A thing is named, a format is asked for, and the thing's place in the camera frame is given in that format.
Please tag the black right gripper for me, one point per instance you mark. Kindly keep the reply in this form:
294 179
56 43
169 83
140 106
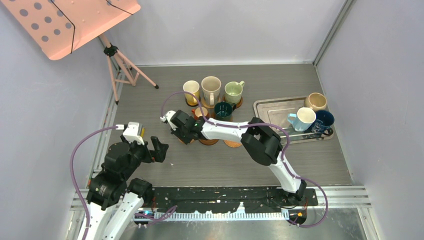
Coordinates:
176 132

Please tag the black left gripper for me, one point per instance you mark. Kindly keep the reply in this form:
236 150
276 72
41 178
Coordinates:
160 150

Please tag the small brown cup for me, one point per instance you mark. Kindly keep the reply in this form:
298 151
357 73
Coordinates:
200 112

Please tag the orange black face coaster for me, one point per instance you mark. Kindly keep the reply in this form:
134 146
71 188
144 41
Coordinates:
192 102

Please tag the dark wooden coaster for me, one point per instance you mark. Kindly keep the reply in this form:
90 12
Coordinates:
239 102
208 142

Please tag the woven rattan coaster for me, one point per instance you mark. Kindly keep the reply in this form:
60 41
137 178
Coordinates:
208 106
232 144

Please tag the dark green mug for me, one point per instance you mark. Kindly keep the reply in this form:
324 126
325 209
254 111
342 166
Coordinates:
223 111

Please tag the yellow cup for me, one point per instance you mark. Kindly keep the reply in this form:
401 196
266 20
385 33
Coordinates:
192 88

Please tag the cream mug tall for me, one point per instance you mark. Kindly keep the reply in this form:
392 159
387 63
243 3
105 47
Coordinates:
211 87

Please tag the light green mug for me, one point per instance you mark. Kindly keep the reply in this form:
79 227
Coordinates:
233 92

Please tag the white light blue mug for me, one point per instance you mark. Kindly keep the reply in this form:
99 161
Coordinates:
302 120

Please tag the beige mug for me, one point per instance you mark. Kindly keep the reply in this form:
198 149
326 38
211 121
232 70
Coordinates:
315 101

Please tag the navy blue mug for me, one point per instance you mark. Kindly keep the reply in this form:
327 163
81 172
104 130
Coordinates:
323 122

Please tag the light orange wooden coaster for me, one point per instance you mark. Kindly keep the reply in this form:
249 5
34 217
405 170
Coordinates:
186 142

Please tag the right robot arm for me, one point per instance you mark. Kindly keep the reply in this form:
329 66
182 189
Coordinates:
258 138

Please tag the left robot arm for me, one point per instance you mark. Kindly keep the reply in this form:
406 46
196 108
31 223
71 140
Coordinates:
113 197

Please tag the yellow block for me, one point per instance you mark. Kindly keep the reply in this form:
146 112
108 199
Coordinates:
142 132

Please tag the metal tray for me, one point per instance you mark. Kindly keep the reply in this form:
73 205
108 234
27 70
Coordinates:
276 110

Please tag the pink music stand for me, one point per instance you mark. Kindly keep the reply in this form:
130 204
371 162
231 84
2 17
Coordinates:
60 27

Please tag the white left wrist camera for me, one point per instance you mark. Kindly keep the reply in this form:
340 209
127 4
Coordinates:
131 133

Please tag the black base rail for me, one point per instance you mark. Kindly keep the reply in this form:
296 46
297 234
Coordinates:
220 200

